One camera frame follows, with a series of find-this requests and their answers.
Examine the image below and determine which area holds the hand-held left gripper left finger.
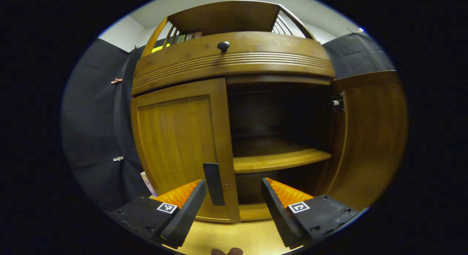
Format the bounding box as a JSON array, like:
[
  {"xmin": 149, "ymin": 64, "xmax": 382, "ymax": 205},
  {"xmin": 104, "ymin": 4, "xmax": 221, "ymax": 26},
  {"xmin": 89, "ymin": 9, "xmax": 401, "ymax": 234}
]
[{"xmin": 110, "ymin": 179, "xmax": 207, "ymax": 248}]

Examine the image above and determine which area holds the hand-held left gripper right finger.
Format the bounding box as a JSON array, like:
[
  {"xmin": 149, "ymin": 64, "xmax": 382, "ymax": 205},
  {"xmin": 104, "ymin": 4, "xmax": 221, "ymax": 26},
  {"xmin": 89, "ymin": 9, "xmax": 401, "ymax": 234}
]
[{"xmin": 261, "ymin": 178, "xmax": 370, "ymax": 250}]

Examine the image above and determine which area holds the wooden double-door shoe cabinet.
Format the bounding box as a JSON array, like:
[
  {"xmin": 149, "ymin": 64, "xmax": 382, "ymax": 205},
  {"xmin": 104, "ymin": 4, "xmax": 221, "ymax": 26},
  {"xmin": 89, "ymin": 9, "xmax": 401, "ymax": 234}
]
[{"xmin": 131, "ymin": 0, "xmax": 346, "ymax": 223}]

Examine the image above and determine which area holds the wooden cabinet door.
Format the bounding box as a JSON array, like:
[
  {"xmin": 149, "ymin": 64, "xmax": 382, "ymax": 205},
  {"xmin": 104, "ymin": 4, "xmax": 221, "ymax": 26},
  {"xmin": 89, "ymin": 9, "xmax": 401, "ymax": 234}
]
[
  {"xmin": 131, "ymin": 78, "xmax": 241, "ymax": 223},
  {"xmin": 314, "ymin": 71, "xmax": 409, "ymax": 212}
]

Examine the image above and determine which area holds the black backdrop cloth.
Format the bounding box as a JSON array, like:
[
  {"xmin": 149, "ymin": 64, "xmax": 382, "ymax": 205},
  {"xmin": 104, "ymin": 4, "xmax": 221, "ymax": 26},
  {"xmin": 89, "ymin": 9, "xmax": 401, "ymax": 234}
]
[{"xmin": 60, "ymin": 31, "xmax": 397, "ymax": 212}]

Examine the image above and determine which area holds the wooden drawer with black knob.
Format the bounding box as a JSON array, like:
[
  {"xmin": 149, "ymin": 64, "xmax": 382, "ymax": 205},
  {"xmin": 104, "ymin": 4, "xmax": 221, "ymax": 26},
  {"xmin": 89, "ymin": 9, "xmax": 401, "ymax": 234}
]
[{"xmin": 132, "ymin": 31, "xmax": 336, "ymax": 96}]

